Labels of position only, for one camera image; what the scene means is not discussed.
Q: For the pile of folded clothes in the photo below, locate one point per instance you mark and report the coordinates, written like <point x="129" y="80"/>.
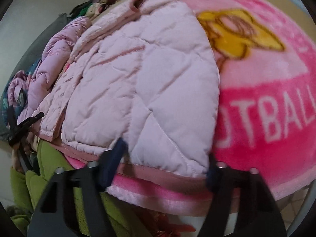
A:
<point x="91" y="8"/>

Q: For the pink flamingo comforter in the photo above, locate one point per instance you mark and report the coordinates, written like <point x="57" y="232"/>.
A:
<point x="27" y="88"/>

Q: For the pink cartoon fleece blanket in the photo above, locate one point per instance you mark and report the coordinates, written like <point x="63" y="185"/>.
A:
<point x="266" y="119"/>

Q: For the pink quilted jacket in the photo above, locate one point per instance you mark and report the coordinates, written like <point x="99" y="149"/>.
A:
<point x="145" y="73"/>

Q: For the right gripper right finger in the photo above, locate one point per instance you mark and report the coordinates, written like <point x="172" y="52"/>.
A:
<point x="246" y="193"/>

